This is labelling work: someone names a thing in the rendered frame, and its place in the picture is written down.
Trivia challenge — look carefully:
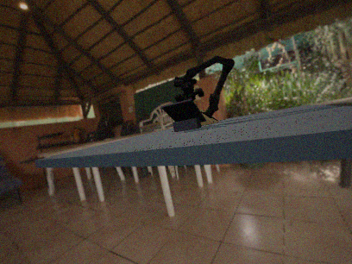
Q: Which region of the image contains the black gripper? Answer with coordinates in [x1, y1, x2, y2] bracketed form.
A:
[174, 86, 204, 102]

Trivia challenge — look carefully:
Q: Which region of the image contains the dark brown switch panel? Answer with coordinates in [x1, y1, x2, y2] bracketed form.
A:
[161, 99, 206, 132]

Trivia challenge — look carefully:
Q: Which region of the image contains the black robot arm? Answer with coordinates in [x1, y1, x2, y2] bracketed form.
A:
[174, 56, 235, 118]

